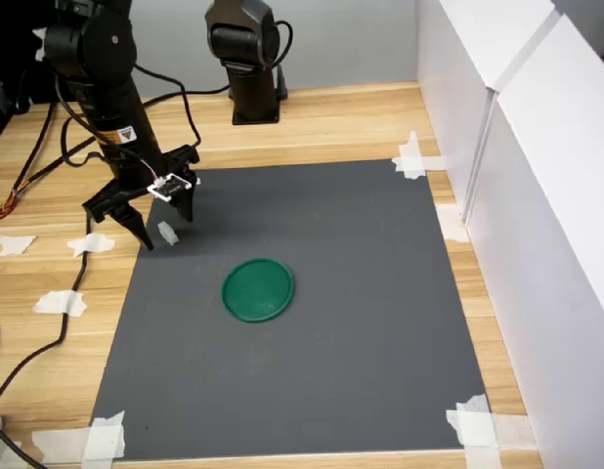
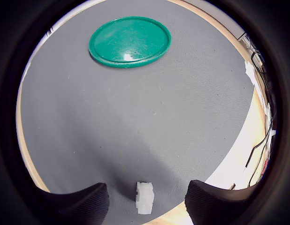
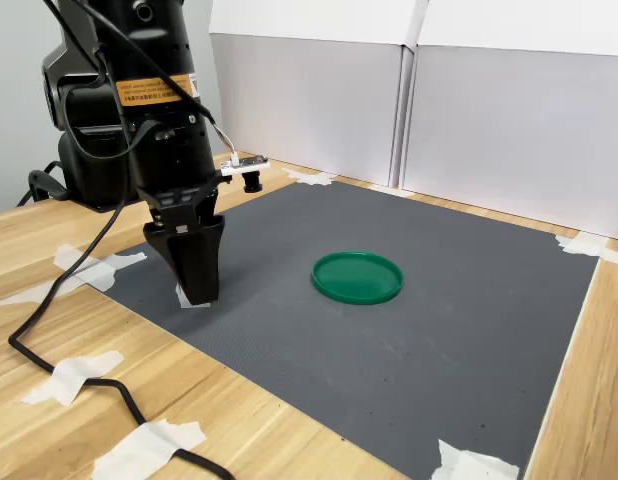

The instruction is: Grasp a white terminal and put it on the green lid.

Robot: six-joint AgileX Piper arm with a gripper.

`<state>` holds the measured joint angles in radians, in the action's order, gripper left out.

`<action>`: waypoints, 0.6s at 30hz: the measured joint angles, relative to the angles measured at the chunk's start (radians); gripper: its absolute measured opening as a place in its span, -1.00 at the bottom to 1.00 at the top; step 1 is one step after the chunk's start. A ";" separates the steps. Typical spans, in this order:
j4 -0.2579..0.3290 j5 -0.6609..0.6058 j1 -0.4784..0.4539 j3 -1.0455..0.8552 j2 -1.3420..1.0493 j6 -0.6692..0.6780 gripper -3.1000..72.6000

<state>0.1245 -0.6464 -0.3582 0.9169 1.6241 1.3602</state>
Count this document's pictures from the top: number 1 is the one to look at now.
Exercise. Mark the small white plastic terminal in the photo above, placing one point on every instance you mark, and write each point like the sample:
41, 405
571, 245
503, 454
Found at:
168, 233

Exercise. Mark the round green lid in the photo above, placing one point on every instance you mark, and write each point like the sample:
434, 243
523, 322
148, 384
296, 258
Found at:
258, 290

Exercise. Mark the white tape piece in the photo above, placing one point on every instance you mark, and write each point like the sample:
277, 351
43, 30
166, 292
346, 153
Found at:
99, 243
50, 303
104, 437
13, 244
453, 225
412, 158
473, 430

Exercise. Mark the dark grey mat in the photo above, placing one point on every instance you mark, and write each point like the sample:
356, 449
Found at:
292, 366

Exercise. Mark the white partition panel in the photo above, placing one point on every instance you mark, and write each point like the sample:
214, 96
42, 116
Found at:
453, 98
551, 244

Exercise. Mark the small white wrist camera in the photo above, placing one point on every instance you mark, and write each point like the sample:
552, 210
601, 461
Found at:
170, 187

